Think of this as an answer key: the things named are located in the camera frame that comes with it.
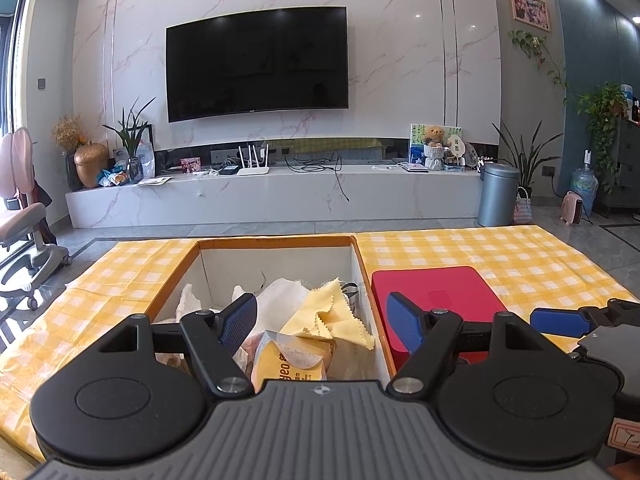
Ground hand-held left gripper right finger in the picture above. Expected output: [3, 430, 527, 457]
[386, 291, 549, 395]

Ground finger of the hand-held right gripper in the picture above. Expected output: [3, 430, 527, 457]
[529, 299, 640, 339]

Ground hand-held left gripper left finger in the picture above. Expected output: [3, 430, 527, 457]
[95, 292, 258, 395]

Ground pink white knitted cloth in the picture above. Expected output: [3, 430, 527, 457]
[241, 332, 273, 361]

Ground white plastic bag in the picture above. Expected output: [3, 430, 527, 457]
[232, 279, 321, 334]

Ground orange silver snack packet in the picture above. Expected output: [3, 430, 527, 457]
[250, 329, 337, 394]

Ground orange rimmed cardboard box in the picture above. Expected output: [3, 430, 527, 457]
[148, 235, 396, 392]

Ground yellow cleaning cloth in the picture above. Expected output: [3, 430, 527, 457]
[278, 276, 377, 352]

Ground red box lid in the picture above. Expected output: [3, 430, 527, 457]
[371, 266, 508, 367]

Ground yellow checked tablecloth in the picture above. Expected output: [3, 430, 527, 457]
[0, 224, 640, 461]

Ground pink space heater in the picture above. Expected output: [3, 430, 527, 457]
[561, 191, 587, 225]

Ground woven basket bag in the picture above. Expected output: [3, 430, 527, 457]
[512, 187, 535, 226]

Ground marble tv console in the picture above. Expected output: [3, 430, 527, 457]
[65, 135, 488, 230]

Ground blue water jug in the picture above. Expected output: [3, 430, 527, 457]
[571, 152, 600, 216]

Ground grey metal trash can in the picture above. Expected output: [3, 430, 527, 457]
[477, 162, 521, 228]

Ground white router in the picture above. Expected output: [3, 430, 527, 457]
[236, 144, 271, 176]

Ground potted long leaf plant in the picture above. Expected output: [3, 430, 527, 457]
[492, 120, 564, 211]

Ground dark cabinet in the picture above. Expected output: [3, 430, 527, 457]
[602, 110, 640, 219]

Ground teddy bear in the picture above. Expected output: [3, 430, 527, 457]
[422, 125, 446, 171]

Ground green picture board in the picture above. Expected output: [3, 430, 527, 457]
[410, 124, 463, 166]

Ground round paper fan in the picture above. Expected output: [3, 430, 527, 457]
[445, 132, 464, 166]

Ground colourful snack packets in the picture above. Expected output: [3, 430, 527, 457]
[97, 167, 129, 187]

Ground leafy pothos plant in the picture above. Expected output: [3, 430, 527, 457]
[577, 82, 629, 194]

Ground golden round vase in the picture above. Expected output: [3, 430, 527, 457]
[74, 141, 110, 189]

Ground green plant in glass vase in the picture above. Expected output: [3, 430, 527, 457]
[102, 97, 157, 184]

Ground dark vase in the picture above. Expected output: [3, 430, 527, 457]
[65, 152, 83, 192]

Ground pink desk chair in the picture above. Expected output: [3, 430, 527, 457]
[0, 127, 71, 311]

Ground dried flower bunch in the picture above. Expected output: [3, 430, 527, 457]
[52, 115, 89, 154]

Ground black curved television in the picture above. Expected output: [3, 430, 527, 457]
[165, 6, 349, 124]

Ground hanging vine plant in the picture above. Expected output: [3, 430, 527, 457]
[509, 30, 569, 92]

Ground dark framed glass door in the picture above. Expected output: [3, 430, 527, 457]
[0, 0, 39, 202]

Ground black cable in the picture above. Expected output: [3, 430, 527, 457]
[287, 155, 351, 204]

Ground framed wall picture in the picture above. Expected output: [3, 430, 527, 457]
[509, 0, 552, 33]

